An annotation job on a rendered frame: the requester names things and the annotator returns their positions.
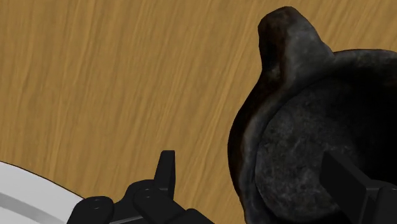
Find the white plate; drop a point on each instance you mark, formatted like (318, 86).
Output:
(28, 198)

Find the dark cast iron pan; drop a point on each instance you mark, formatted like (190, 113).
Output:
(297, 149)

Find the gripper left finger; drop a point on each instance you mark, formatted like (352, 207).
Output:
(155, 198)

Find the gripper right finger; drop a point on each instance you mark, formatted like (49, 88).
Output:
(350, 183)

